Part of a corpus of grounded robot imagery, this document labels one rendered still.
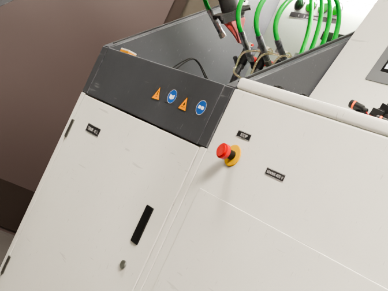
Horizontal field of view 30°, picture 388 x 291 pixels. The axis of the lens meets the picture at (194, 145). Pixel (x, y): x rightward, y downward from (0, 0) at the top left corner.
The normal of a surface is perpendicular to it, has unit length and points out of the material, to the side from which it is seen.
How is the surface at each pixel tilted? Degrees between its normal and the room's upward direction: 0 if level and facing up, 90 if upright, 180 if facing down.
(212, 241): 90
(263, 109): 90
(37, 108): 90
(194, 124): 90
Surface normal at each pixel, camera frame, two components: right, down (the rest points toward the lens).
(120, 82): -0.72, -0.33
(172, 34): 0.55, 0.25
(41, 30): 0.33, 0.15
